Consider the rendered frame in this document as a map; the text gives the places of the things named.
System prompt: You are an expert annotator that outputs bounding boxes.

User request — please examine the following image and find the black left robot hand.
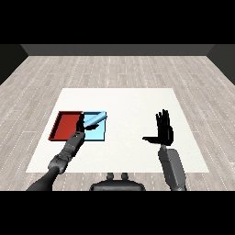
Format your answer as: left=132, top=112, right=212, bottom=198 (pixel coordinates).
left=75, top=113, right=101, bottom=133

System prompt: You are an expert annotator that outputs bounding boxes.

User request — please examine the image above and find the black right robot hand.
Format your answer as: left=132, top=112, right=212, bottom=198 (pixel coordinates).
left=141, top=108, right=175, bottom=147

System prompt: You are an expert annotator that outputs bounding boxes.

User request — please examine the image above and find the red shallow open box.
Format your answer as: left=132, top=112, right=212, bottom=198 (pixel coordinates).
left=48, top=110, right=84, bottom=142

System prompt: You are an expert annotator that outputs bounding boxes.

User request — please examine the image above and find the light blue shallow open box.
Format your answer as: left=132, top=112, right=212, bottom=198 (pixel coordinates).
left=81, top=110, right=107, bottom=142

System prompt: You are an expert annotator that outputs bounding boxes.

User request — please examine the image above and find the dark grey robot body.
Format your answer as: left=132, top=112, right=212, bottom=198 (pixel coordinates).
left=88, top=172, right=147, bottom=192

